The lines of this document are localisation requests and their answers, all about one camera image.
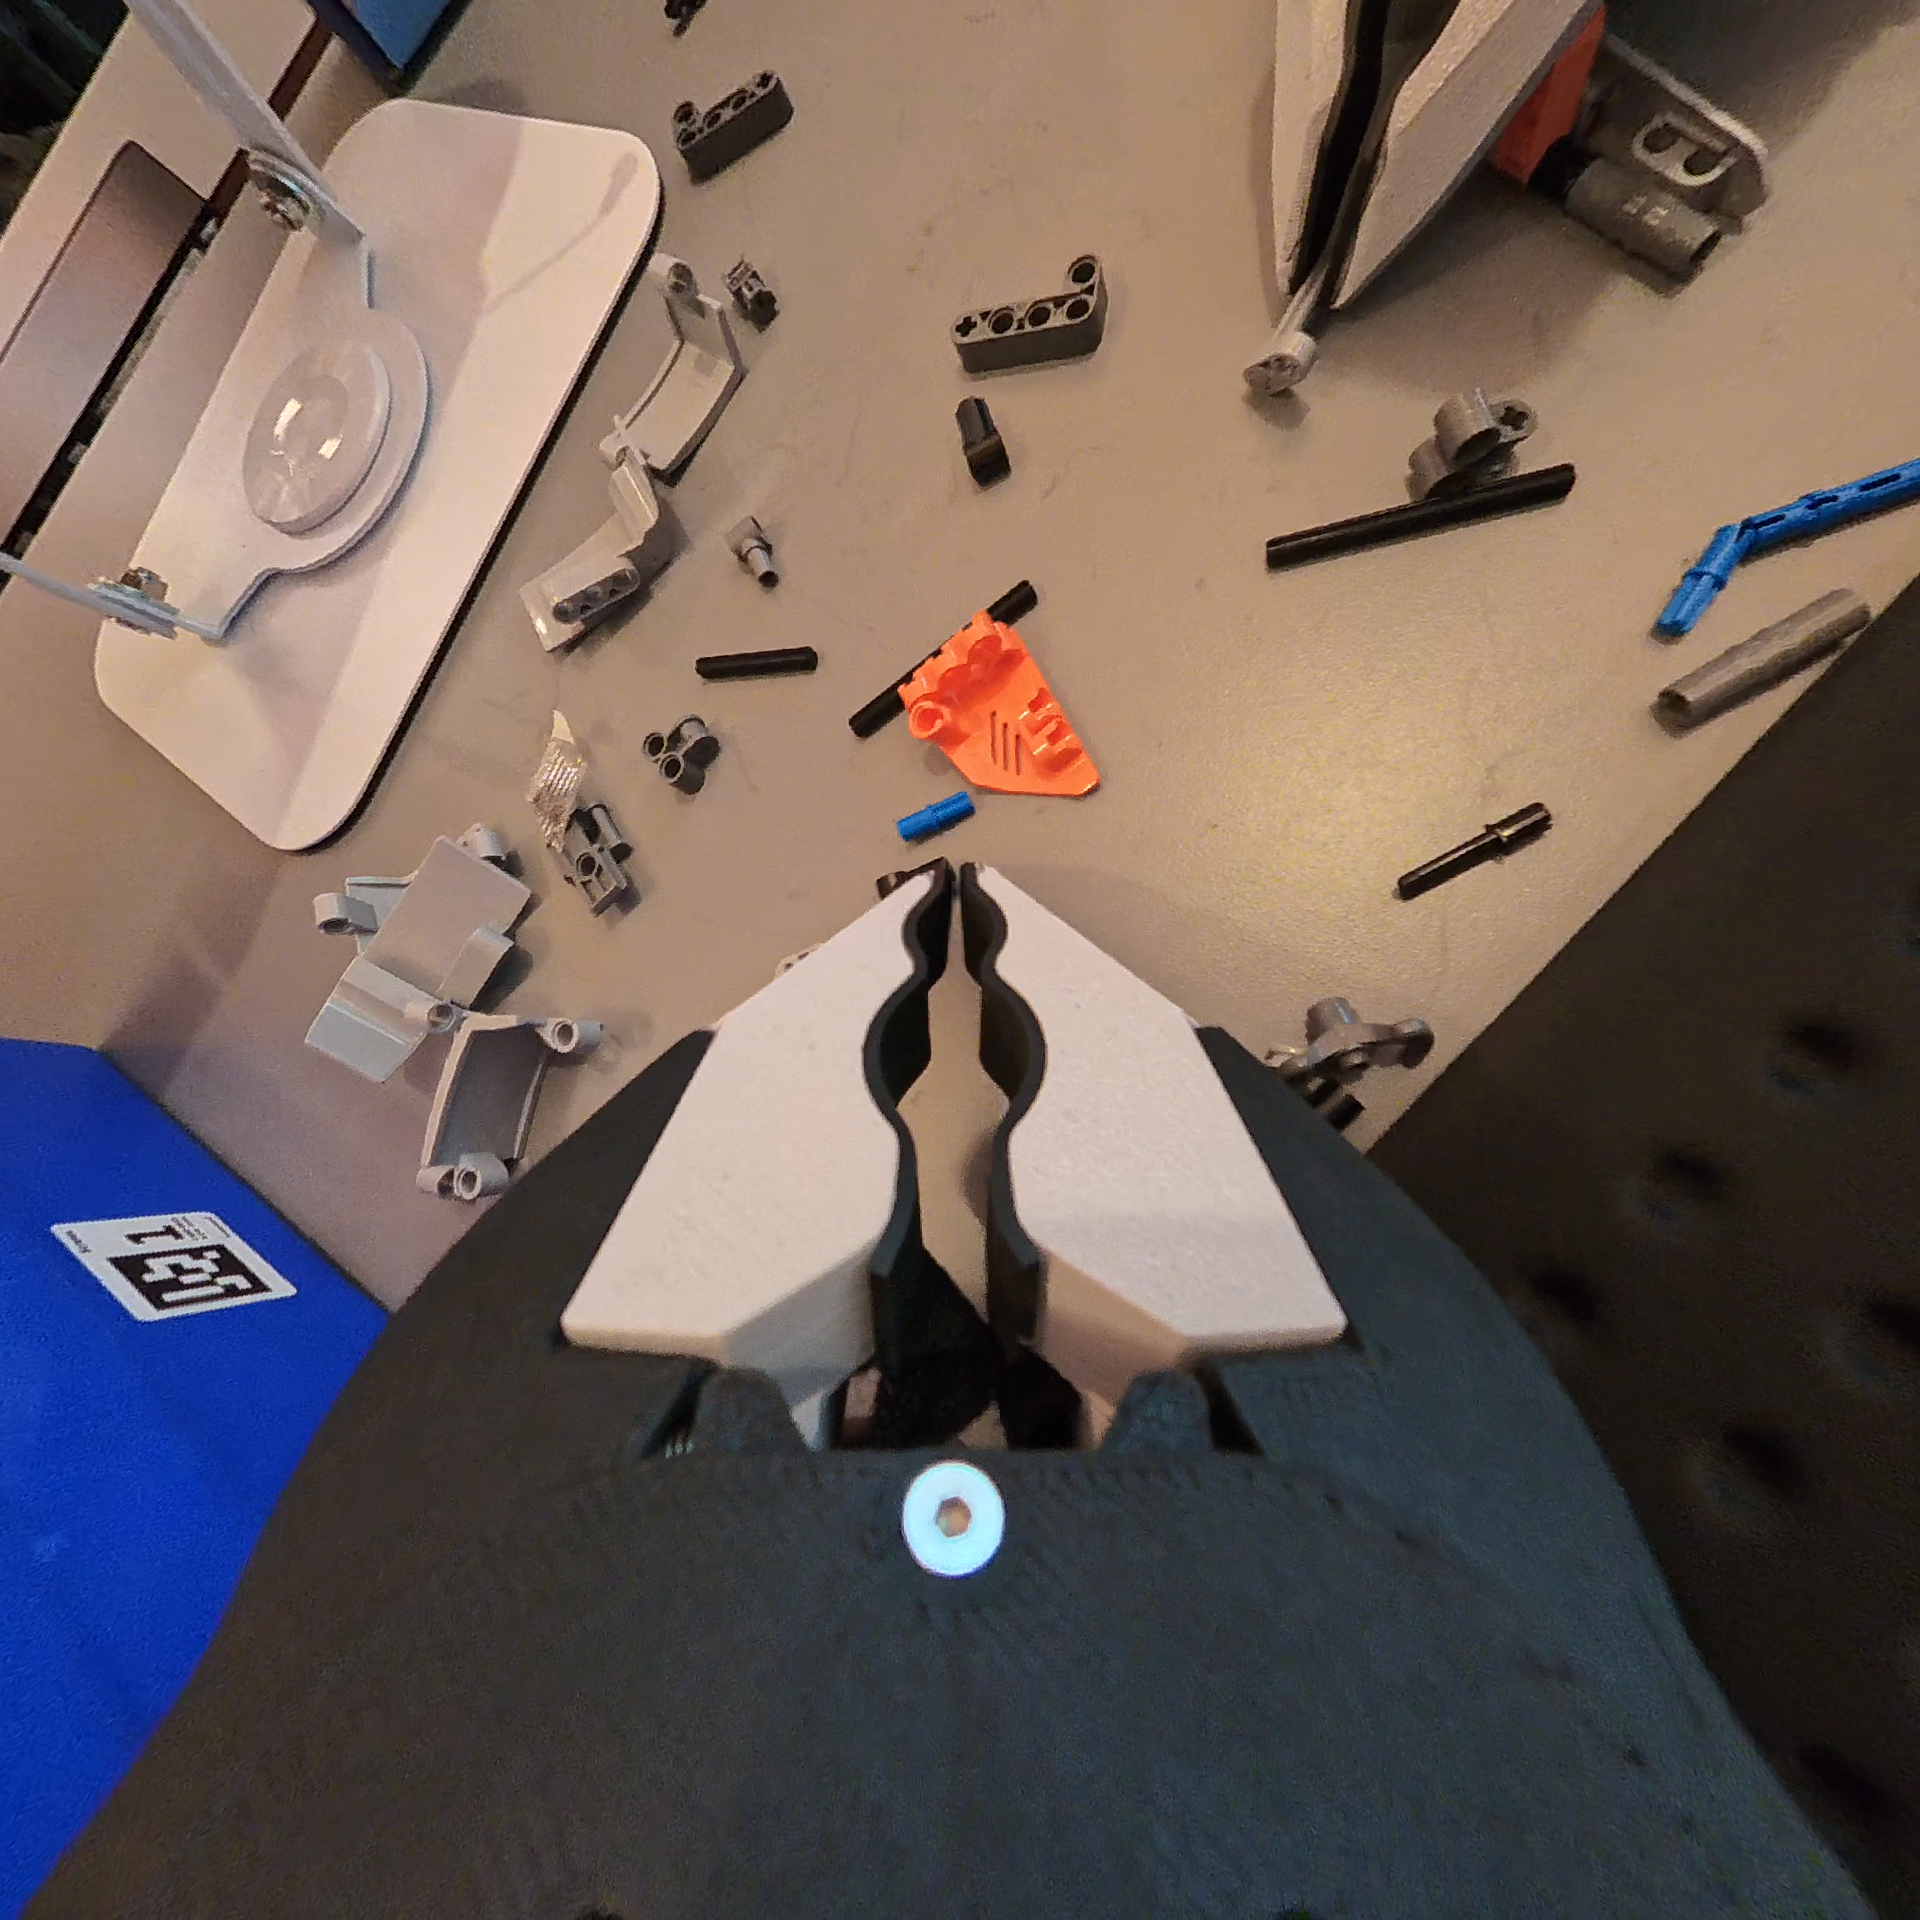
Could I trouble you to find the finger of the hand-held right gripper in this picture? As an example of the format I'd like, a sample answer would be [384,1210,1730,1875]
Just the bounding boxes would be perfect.
[1272,0,1389,291]
[1325,0,1607,309]

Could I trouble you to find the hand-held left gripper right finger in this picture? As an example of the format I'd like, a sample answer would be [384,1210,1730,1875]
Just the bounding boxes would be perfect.
[958,861,1347,1447]

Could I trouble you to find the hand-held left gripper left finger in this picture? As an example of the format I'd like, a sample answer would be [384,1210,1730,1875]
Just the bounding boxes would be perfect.
[561,861,994,1447]

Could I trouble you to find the grey tube beam assembly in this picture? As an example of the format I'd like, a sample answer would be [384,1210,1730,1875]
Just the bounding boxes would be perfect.
[1491,12,1770,277]

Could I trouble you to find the blue tagged plastic bin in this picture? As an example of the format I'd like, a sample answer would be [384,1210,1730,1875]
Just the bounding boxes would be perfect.
[0,1029,389,1920]

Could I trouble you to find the silver branched connector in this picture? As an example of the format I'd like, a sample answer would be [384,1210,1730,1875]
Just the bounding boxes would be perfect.
[1262,999,1435,1078]

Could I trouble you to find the grey axle connector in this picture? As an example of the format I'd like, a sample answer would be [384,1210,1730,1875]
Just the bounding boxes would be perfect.
[1405,389,1536,499]

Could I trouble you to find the grey angled beam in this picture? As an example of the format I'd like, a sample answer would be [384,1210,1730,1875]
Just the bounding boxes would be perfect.
[947,256,1106,376]

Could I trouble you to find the dark grey pin joiner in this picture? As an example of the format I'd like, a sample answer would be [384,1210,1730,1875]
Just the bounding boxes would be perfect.
[561,809,643,916]

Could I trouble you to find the long black axle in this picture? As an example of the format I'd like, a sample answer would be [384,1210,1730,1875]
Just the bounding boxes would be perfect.
[1262,463,1581,576]

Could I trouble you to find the black axle pin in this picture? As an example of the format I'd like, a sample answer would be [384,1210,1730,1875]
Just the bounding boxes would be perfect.
[1394,809,1550,905]

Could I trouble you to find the small clear plastic bag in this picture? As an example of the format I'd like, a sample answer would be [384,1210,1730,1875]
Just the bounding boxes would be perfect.
[529,708,588,856]

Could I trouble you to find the large orange wedge panel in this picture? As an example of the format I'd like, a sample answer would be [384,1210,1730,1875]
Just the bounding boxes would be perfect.
[903,605,1099,792]

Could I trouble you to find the blue angled pin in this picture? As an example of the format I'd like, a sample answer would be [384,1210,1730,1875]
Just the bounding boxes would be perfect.
[1653,458,1920,635]

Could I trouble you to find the dark grey short beam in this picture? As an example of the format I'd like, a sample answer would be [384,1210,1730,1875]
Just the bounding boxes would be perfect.
[667,70,796,187]

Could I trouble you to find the silver tube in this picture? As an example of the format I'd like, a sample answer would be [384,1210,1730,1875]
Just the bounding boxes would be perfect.
[1653,589,1872,733]

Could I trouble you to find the light grey box panel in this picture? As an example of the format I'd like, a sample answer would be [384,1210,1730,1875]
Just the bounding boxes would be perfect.
[520,438,681,653]

